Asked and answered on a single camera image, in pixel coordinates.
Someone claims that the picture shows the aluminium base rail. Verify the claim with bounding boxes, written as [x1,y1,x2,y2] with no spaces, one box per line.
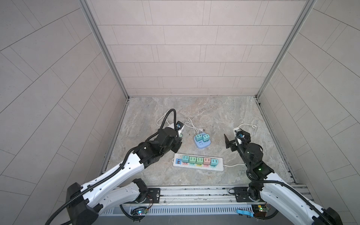
[78,184,314,217]

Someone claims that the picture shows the left circuit board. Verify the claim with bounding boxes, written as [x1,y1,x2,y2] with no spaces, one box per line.
[130,206,149,220]

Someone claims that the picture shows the blue square power socket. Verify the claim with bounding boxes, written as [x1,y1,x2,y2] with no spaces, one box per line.
[194,132,211,149]

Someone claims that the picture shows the power strip white cable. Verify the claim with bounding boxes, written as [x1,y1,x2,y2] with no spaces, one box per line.
[223,123,257,168]

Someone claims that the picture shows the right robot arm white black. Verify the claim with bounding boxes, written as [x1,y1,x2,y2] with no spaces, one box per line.
[225,128,343,225]

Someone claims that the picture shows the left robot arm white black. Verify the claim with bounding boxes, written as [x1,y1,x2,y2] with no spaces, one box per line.
[46,109,183,225]

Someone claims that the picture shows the pink plug adapter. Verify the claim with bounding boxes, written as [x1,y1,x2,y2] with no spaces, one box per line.
[203,157,211,167]

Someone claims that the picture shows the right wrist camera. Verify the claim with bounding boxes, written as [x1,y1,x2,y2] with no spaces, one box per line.
[234,128,251,144]

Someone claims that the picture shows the right circuit board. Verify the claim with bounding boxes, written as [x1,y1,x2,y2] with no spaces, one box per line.
[251,204,271,218]

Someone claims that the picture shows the blue socket cable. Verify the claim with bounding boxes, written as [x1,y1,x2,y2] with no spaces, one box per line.
[184,117,204,135]

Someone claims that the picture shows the blue tape piece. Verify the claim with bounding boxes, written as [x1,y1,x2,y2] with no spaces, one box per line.
[236,209,254,218]

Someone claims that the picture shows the circuit board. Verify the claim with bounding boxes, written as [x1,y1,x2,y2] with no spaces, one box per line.
[251,204,271,218]
[130,206,149,220]

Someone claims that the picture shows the white long power strip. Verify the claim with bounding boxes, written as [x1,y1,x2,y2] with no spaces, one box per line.
[172,153,224,172]

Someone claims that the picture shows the teal plug adapter small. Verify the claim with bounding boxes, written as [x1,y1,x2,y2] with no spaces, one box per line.
[210,158,218,167]

